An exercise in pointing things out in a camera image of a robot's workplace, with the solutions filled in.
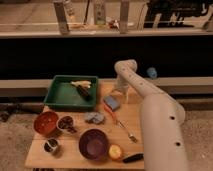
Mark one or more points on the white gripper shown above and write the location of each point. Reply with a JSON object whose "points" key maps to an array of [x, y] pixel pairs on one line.
{"points": [[121, 87]]}

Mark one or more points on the blue sponge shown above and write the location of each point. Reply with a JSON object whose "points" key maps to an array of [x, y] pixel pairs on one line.
{"points": [[111, 102]]}

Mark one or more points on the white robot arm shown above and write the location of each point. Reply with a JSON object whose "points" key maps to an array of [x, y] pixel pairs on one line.
{"points": [[160, 120]]}

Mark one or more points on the purple bowl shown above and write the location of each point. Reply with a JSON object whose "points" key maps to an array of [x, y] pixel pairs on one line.
{"points": [[93, 144]]}

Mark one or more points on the small bowl with brown contents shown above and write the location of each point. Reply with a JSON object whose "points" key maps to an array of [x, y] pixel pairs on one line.
{"points": [[65, 124]]}

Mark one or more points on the red bowl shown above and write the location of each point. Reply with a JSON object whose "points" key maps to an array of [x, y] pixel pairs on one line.
{"points": [[45, 123]]}

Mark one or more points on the blue cup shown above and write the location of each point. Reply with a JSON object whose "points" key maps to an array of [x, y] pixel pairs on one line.
{"points": [[152, 72]]}

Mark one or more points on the yellow banana in tray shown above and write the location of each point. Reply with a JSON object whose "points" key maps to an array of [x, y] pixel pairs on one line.
{"points": [[84, 83]]}

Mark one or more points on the dark eggplant in tray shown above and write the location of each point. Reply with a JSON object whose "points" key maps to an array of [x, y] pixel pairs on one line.
{"points": [[83, 92]]}

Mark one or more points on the crumpled blue-grey cloth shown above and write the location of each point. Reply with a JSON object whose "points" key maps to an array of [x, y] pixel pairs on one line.
{"points": [[94, 117]]}

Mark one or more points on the green plastic tray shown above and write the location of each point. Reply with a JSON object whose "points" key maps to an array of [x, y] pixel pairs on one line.
{"points": [[62, 95]]}

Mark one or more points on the yellow red apple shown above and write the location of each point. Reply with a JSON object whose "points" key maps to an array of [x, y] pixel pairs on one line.
{"points": [[115, 152]]}

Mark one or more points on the small metal cup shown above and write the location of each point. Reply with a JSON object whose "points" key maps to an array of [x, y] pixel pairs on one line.
{"points": [[52, 146]]}

